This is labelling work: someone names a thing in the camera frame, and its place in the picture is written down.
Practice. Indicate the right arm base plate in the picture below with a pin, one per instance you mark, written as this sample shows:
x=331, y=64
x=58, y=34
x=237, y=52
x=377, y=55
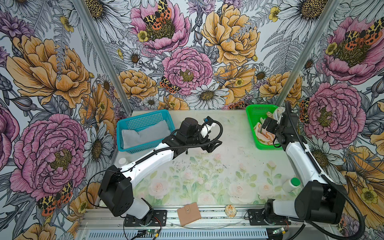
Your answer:
x=257, y=217

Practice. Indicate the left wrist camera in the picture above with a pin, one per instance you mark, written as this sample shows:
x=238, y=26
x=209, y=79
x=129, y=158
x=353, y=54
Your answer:
x=207, y=126

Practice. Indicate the striped grey patterned towel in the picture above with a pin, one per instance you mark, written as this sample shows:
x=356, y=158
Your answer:
x=278, y=113

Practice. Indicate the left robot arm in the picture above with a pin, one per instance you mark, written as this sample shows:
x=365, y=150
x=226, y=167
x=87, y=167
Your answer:
x=116, y=190

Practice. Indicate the green plastic basket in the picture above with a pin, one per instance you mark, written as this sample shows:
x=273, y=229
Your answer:
x=255, y=112

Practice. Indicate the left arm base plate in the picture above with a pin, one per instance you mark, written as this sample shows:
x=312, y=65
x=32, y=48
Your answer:
x=155, y=218

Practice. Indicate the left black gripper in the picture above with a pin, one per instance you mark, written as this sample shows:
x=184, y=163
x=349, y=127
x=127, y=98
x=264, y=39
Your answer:
x=211, y=146

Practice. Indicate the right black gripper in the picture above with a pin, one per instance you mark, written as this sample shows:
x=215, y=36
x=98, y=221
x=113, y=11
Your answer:
x=272, y=122

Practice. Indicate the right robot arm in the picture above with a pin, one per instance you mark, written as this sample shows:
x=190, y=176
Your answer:
x=318, y=201

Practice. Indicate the aluminium front rail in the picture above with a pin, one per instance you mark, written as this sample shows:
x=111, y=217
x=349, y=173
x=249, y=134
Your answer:
x=214, y=224

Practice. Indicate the brown leather wallet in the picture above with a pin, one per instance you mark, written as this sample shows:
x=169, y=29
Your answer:
x=189, y=214

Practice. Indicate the small white bottle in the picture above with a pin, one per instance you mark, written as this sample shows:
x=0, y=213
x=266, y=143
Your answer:
x=122, y=161

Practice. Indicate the orange patterned white towel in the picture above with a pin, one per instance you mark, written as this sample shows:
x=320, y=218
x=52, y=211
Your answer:
x=262, y=135

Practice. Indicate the white bottle green cap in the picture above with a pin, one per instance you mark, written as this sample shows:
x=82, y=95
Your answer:
x=291, y=184

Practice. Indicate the teal plastic basket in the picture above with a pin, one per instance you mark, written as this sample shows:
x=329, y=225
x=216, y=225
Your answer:
x=139, y=123

